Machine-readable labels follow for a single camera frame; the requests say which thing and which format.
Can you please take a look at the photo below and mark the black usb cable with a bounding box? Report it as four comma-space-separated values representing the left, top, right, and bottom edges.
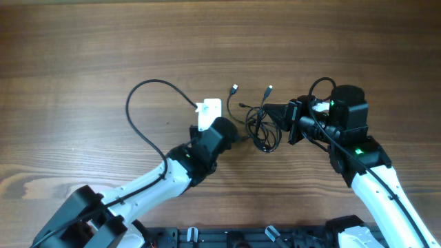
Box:
226, 83, 283, 154

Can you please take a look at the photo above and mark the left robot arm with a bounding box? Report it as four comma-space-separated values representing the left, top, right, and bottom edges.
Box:
32, 117, 238, 247

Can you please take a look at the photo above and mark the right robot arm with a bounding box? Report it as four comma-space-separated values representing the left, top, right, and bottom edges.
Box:
263, 85, 439, 247

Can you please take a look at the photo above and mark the right camera black cable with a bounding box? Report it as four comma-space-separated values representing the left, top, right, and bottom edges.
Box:
307, 76, 431, 248

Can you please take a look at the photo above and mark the camera black cable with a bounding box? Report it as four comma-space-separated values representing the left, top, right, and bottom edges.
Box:
307, 76, 431, 248
30, 79, 199, 248

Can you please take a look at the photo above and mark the left camera black cable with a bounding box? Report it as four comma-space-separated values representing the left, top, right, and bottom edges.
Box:
30, 79, 199, 248

